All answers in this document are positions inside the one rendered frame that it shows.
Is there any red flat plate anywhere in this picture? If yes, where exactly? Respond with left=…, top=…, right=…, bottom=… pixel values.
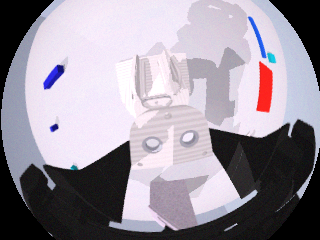
left=256, top=61, right=273, bottom=112

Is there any blue rectangular block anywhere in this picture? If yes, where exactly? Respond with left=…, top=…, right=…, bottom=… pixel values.
left=44, top=64, right=64, bottom=89

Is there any small blue block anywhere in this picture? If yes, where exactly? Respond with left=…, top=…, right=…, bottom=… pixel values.
left=49, top=124, right=59, bottom=132

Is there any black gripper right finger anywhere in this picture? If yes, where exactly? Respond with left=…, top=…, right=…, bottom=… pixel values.
left=208, top=123, right=289, bottom=200

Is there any blue long bar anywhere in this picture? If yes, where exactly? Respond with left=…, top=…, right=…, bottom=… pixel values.
left=248, top=16, right=267, bottom=59

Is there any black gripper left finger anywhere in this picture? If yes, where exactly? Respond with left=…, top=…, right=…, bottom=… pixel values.
left=43, top=140, right=132, bottom=224

